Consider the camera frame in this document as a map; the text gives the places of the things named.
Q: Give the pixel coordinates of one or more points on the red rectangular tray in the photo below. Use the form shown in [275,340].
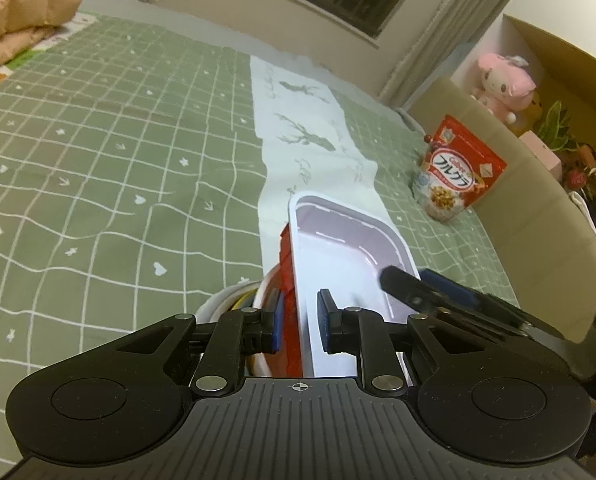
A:
[338,260]

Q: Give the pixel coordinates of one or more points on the pink plush toy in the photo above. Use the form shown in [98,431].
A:
[503,85]

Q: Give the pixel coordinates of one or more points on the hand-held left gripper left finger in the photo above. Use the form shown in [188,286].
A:
[277,325]

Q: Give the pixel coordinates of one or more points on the white deer-print cloth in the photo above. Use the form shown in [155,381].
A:
[298,125]

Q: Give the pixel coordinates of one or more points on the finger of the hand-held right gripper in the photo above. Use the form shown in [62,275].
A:
[448,285]
[400,280]

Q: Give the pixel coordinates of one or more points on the green checked bedsheet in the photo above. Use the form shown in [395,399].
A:
[103,160]

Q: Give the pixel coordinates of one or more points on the stainless steel bowl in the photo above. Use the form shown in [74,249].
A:
[215,302]

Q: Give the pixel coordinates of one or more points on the beige padded headboard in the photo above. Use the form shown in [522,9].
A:
[528,230]

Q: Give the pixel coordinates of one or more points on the beige curtain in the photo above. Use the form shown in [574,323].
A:
[443,25]

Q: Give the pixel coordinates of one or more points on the peach comforter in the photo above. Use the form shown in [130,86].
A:
[13,10]

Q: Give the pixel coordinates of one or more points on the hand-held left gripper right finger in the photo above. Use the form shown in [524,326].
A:
[324,325]

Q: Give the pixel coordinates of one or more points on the yellow plush toy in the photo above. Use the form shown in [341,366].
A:
[530,112]

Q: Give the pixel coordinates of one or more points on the potted plant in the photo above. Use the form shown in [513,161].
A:
[578,160]

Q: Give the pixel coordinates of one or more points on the cardboard box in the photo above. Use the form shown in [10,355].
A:
[568,70]

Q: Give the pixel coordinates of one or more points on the red cereal bag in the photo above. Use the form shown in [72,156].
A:
[458,170]

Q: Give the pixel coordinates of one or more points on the white plastic bowl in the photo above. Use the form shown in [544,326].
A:
[265,290]

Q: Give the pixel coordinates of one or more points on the pink box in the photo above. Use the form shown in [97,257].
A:
[543,155]

